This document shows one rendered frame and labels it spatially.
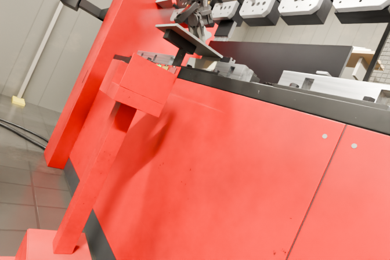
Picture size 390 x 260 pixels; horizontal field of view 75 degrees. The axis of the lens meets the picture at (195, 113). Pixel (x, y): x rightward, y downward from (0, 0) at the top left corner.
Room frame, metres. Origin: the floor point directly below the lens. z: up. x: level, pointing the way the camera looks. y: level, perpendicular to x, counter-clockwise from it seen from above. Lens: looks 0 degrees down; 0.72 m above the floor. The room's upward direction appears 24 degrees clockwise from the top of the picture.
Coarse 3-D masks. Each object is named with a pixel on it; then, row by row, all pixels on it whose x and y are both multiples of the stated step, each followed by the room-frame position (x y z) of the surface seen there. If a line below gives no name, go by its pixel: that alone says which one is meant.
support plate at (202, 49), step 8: (160, 24) 1.05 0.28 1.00; (168, 24) 0.99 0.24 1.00; (176, 24) 0.94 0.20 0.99; (176, 32) 1.03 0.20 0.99; (184, 32) 0.98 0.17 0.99; (192, 40) 1.03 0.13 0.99; (200, 40) 1.02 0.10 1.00; (200, 48) 1.10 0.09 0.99; (208, 48) 1.05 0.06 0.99; (208, 56) 1.18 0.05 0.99; (216, 56) 1.11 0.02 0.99
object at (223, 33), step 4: (220, 24) 1.21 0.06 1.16; (224, 24) 1.18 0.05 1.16; (228, 24) 1.16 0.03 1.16; (232, 24) 1.14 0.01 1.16; (236, 24) 1.15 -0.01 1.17; (220, 28) 1.20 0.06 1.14; (224, 28) 1.17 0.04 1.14; (228, 28) 1.15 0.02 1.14; (232, 28) 1.14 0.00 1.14; (216, 32) 1.21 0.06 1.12; (220, 32) 1.19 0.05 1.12; (224, 32) 1.16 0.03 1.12; (228, 32) 1.14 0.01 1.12; (232, 32) 1.15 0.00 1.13; (216, 36) 1.20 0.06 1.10; (220, 36) 1.18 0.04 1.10; (224, 36) 1.16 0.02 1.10; (228, 36) 1.14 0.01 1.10; (216, 40) 1.20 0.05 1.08; (220, 40) 1.18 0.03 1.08; (224, 40) 1.16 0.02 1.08
